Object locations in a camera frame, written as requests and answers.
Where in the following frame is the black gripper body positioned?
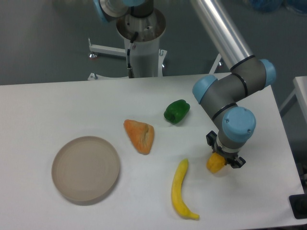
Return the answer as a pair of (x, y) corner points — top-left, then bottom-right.
(214, 138), (241, 159)

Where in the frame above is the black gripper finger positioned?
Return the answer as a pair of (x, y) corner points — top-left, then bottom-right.
(206, 130), (217, 153)
(225, 155), (246, 169)

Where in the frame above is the yellow pepper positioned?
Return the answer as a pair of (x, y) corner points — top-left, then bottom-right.
(206, 152), (226, 173)

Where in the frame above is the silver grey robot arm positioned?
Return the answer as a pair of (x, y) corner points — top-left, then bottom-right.
(94, 0), (276, 168)

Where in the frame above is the green pepper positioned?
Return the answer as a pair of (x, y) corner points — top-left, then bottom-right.
(164, 99), (190, 124)

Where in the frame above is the yellow banana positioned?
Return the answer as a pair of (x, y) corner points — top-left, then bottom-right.
(171, 159), (200, 220)

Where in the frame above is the orange bread wedge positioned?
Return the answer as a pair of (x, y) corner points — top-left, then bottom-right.
(124, 119), (154, 155)

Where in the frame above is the black device at table edge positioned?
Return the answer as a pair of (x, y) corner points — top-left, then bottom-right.
(289, 194), (307, 219)

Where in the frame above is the white side table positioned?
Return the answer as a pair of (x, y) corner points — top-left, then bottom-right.
(279, 76), (307, 119)

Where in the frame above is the beige round plate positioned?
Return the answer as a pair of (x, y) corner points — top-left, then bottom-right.
(51, 136), (120, 206)

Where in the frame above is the blue bag in background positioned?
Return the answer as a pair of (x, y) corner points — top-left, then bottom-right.
(244, 0), (307, 16)

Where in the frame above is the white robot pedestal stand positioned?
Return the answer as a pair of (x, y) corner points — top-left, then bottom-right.
(88, 8), (167, 78)

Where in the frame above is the black cable on pedestal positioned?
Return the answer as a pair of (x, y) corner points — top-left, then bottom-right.
(126, 31), (139, 79)

